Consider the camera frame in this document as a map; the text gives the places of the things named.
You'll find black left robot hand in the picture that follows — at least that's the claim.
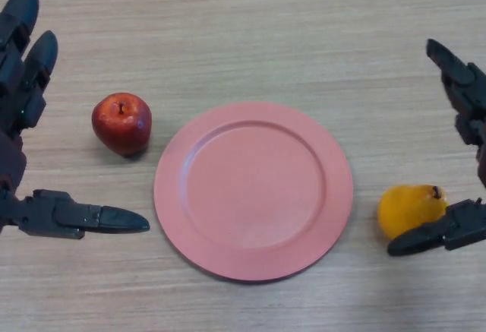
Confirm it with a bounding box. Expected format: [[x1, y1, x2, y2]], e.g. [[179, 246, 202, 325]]
[[0, 0, 151, 240]]

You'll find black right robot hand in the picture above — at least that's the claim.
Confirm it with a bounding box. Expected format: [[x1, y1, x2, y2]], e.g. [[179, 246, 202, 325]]
[[387, 38, 486, 257]]

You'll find yellow pear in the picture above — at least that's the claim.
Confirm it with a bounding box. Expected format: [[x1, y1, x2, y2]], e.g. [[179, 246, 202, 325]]
[[377, 184, 450, 240]]

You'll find pink round plate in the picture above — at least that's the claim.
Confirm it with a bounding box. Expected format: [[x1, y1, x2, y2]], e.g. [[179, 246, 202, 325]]
[[153, 101, 355, 283]]

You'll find red apple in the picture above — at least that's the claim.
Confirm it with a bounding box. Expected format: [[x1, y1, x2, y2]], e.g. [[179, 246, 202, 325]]
[[91, 92, 153, 158]]

